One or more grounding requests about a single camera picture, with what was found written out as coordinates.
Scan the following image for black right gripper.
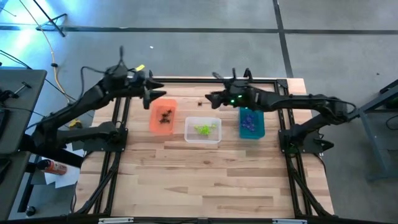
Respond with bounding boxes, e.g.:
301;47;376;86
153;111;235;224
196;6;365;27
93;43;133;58
204;77;261;110

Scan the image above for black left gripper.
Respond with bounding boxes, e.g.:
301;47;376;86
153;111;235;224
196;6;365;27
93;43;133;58
132;70;167;110

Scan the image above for clear plastic bin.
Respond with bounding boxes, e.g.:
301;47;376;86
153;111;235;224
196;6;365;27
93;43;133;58
184;116;223;144

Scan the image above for orange plastic bin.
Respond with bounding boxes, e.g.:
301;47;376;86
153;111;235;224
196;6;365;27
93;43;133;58
148;98;178;136

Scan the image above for teal plastic bin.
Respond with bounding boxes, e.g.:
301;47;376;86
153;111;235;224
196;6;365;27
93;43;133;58
238;107;266;140

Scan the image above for black metal beam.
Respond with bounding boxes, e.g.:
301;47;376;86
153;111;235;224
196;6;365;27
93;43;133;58
17;133;85;214

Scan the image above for black tripod stand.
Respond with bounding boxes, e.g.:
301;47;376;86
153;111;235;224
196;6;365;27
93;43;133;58
32;0;68;38

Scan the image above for white paper sheets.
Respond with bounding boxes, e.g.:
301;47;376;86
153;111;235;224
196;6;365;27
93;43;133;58
43;141;85;189

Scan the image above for orange spray can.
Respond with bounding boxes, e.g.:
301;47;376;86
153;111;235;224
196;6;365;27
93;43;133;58
36;159;68;176

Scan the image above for grey side table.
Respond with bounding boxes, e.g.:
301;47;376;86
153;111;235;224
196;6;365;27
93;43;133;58
0;68;48;220

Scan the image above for black clamp tool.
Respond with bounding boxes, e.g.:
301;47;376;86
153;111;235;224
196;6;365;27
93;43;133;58
0;81;32;102

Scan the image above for grey metal table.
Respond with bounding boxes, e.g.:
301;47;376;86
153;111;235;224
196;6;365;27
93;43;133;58
348;79;398;182

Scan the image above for black aluminium table frame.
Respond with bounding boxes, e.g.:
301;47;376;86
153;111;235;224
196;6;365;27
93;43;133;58
73;77;335;224

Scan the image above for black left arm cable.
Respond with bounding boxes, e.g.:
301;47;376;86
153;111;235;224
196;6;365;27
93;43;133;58
80;45;125;100

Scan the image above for yellow floor cable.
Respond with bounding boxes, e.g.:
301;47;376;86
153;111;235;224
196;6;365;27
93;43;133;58
17;0;82;129

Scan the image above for silver metal bracket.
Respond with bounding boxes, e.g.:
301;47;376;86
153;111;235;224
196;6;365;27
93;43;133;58
272;218;308;224
98;217;135;224

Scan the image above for black floor cable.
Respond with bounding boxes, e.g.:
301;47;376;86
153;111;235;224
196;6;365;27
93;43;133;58
0;49;77;102

